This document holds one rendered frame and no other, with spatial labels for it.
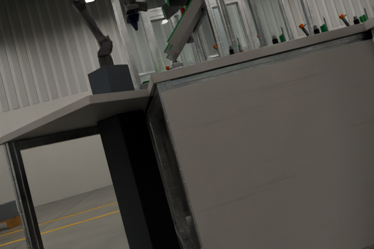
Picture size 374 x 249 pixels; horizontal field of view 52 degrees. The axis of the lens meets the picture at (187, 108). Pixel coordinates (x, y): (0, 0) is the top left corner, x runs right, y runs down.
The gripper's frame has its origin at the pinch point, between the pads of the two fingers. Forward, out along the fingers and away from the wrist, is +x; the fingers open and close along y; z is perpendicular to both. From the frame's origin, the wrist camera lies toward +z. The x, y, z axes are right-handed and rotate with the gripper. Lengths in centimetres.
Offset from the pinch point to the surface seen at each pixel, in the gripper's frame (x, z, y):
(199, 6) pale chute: 14, 21, -45
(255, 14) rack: 22, 41, -48
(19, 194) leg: 65, -67, -12
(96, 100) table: 42, -24, -60
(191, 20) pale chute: 18, 17, -44
